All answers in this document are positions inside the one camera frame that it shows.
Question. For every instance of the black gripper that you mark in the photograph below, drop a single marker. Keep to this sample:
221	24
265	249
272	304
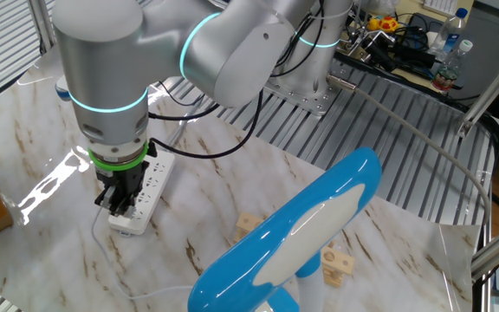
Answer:
124	177

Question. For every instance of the white power strip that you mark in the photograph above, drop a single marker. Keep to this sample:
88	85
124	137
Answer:
154	186

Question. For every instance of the aluminium frame post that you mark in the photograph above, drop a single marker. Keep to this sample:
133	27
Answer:
492	82
498	251
41	21

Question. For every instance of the wooden test tube rack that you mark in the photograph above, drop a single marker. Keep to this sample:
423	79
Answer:
338	262

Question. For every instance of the blue and white desk lamp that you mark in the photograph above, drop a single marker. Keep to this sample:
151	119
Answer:
275	242

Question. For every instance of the plastic bottle white cap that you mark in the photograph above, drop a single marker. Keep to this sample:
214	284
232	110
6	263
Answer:
451	69

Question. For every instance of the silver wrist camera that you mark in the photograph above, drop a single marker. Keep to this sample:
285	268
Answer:
62	89

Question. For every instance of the plastic bottle blue cap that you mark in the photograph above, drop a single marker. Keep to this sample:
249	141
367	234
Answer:
449	30

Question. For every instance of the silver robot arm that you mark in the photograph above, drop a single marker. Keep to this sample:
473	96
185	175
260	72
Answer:
115	78

